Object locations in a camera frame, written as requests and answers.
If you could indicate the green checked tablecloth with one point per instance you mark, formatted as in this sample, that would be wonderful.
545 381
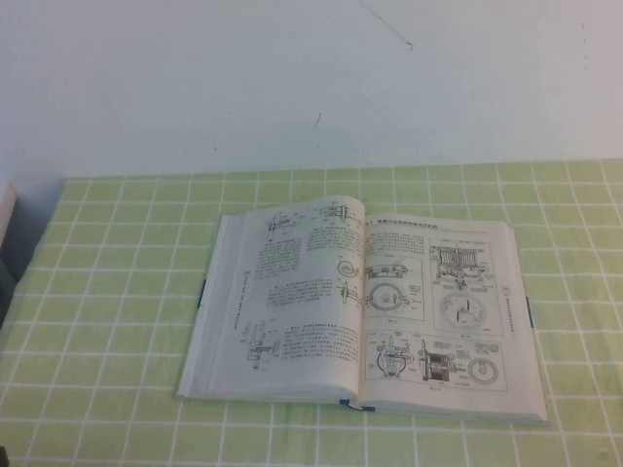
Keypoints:
97 292

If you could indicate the book with diagrams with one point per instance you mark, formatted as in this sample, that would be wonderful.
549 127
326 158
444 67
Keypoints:
302 301

